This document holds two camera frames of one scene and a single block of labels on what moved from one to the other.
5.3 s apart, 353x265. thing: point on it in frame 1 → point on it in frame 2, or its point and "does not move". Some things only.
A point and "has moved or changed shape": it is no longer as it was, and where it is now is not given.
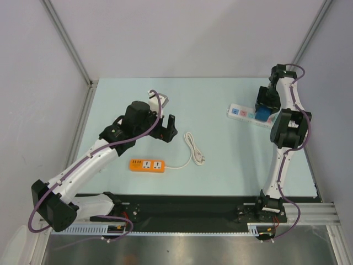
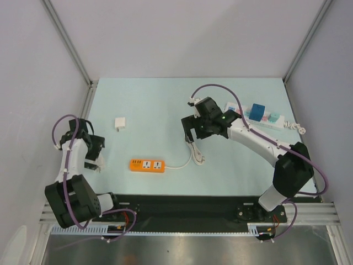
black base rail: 197,210 does not move
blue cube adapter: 262,113 has moved or changed shape
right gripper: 265,102 → 188,124
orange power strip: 146,165 does not move
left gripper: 163,133 → 98,143
